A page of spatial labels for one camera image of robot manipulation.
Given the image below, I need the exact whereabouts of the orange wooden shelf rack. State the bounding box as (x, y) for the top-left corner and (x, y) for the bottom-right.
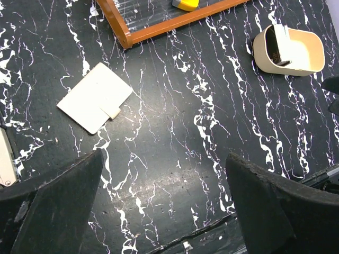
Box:
(97, 0), (245, 49)

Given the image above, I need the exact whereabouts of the cream leather card holder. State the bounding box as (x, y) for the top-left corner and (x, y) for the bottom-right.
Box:
(57, 63), (133, 134)

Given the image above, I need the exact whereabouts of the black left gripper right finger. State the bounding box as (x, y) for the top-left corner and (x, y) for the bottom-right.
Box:
(225, 153), (338, 253)

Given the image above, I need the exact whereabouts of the stack of cards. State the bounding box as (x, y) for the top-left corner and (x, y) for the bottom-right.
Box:
(265, 24), (292, 66)

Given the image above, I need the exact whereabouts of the yellow tape measure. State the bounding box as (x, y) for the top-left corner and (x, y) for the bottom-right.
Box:
(172, 0), (199, 12)

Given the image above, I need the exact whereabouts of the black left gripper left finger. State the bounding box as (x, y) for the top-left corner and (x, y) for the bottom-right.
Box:
(1, 149), (104, 253)

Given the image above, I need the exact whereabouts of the beige oval tray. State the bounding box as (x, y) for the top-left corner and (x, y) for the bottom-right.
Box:
(253, 25), (325, 77)

